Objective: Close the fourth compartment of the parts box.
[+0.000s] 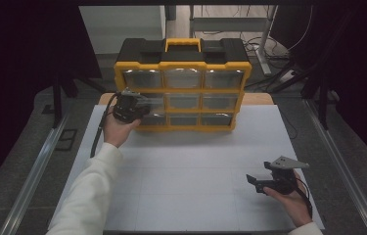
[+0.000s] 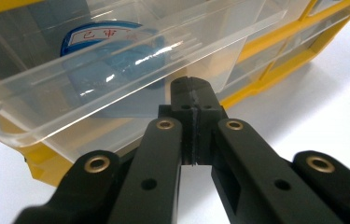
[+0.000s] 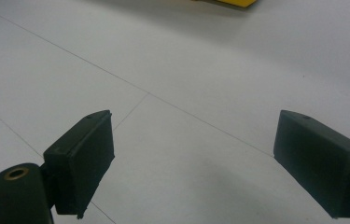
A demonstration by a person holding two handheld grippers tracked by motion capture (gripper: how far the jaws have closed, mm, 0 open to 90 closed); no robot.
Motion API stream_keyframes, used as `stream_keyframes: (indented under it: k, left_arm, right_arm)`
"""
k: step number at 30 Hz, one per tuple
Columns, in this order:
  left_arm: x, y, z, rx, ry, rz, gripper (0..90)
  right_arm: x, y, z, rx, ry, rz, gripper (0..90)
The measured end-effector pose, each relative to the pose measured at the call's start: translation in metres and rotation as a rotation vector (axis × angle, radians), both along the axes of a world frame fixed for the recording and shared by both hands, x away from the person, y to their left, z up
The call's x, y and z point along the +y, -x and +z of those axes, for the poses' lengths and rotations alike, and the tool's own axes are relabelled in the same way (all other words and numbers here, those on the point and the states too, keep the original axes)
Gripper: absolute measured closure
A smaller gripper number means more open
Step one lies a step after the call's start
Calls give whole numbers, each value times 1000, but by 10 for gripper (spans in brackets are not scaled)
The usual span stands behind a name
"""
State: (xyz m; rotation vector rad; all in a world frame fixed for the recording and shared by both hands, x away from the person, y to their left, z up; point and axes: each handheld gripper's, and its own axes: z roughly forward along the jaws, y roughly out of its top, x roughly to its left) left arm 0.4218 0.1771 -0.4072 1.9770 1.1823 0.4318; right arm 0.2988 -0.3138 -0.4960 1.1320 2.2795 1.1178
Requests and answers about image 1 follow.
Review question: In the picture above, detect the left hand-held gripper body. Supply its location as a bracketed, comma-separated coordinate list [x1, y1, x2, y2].
[112, 88, 141, 124]

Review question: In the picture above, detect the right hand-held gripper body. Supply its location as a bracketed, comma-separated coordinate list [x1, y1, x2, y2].
[263, 156, 310, 196]

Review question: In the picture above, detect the clear plastic drawer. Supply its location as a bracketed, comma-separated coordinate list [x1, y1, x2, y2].
[137, 93, 165, 114]

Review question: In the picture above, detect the yellow black drawer organizer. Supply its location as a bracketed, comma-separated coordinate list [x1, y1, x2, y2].
[113, 37, 253, 133]

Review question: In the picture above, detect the person's left hand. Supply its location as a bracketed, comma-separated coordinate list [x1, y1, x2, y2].
[102, 112, 142, 149]

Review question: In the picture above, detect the person's right hand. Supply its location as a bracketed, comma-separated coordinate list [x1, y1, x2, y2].
[262, 169, 312, 228]

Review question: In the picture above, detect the black stand leg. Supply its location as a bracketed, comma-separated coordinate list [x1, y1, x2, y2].
[317, 81, 331, 130]
[52, 77, 63, 129]

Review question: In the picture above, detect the grid of clear organizer drawers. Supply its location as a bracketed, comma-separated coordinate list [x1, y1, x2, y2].
[121, 69, 246, 127]

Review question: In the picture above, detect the white power strip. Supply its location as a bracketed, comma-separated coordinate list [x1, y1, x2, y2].
[278, 69, 297, 82]

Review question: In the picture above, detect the grey metal desk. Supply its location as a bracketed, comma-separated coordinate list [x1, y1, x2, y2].
[189, 4, 278, 76]

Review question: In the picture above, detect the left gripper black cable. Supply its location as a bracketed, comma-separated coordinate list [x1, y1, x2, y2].
[90, 92, 121, 159]

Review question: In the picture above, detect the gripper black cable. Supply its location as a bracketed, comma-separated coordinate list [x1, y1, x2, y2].
[90, 92, 121, 159]
[293, 177, 313, 219]

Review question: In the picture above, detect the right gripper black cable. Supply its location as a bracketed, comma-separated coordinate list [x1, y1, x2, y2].
[293, 177, 313, 219]

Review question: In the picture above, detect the metal rail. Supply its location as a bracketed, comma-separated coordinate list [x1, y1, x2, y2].
[302, 99, 367, 235]
[0, 111, 71, 235]

